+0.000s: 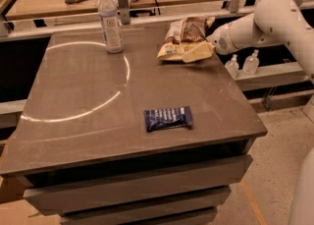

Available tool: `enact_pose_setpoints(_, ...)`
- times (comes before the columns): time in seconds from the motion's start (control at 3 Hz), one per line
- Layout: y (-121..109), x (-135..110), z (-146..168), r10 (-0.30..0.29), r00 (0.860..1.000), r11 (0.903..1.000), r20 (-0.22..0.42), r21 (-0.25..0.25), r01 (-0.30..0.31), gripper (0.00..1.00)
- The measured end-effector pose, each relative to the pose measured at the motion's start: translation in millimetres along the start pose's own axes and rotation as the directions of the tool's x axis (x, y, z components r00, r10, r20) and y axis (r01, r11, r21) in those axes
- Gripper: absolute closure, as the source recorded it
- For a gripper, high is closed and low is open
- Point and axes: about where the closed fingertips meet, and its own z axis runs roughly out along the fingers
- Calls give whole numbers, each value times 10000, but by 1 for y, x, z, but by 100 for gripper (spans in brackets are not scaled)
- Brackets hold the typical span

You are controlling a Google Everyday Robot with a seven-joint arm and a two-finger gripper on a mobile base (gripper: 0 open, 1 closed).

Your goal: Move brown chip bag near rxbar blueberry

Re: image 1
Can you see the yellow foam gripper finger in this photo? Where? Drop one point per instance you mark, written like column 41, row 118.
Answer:
column 200, row 51

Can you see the brown chip bag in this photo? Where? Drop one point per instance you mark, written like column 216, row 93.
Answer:
column 182, row 36

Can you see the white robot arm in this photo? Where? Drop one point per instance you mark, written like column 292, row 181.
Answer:
column 273, row 22

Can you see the blue rxbar wrapper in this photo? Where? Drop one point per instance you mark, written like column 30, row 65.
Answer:
column 167, row 118

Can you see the small sanitizer bottle left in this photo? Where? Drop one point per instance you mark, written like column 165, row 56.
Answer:
column 232, row 66

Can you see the small sanitizer bottle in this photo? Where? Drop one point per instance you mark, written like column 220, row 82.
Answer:
column 232, row 66
column 251, row 63

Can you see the small sanitizer bottle right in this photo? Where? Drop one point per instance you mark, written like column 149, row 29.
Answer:
column 251, row 63

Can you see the clear plastic water bottle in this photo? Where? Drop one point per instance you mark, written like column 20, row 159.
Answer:
column 108, row 15

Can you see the grey drawer cabinet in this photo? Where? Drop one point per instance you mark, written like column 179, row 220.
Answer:
column 81, row 148

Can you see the metal bracket post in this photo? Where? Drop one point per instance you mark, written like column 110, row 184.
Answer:
column 124, row 9

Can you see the metal frame rail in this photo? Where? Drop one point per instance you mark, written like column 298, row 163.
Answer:
column 84, row 15

